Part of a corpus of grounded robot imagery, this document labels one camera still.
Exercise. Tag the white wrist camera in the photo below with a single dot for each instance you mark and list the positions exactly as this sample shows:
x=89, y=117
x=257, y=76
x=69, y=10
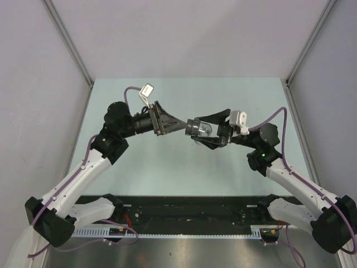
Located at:
x=238, y=121
x=145, y=93

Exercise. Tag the white slotted cable duct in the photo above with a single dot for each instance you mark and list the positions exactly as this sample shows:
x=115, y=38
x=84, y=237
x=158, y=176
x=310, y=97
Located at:
x=215, y=231

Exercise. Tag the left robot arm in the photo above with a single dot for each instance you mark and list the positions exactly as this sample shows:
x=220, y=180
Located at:
x=49, y=215

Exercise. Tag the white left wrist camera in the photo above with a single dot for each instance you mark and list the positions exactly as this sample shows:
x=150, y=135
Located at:
x=145, y=93

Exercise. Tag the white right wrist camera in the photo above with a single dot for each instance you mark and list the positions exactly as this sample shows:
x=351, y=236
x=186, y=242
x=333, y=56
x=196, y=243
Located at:
x=238, y=121

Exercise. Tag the clear elbow fitting with grey nut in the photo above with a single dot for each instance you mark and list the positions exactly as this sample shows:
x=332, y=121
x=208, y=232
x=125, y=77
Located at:
x=201, y=129

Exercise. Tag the right aluminium frame post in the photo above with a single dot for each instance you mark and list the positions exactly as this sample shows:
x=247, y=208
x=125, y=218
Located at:
x=321, y=21

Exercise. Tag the dark grey threaded ring nut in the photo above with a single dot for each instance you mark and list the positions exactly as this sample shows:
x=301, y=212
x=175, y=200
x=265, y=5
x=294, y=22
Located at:
x=192, y=127

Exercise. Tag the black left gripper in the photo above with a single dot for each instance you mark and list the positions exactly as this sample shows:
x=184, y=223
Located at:
x=163, y=123

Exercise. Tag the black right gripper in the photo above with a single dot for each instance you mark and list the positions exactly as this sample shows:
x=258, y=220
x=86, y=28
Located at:
x=224, y=130

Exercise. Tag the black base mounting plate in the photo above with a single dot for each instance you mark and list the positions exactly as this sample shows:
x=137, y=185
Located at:
x=196, y=211

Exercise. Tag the aluminium frame post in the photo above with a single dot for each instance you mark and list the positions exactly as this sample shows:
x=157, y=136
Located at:
x=67, y=40
x=321, y=21

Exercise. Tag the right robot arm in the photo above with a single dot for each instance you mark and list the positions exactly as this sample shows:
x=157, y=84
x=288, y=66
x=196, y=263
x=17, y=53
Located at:
x=331, y=220

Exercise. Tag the left aluminium frame post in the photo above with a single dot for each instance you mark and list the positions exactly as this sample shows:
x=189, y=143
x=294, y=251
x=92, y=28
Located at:
x=67, y=40

